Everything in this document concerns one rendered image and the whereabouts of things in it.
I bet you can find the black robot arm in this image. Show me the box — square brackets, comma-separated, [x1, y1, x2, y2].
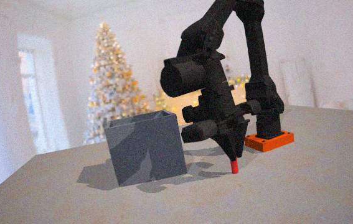
[159, 0, 285, 140]

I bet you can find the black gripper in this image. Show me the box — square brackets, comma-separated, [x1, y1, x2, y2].
[181, 82, 262, 162]

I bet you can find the red peg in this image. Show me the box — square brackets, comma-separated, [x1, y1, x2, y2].
[230, 159, 238, 174]

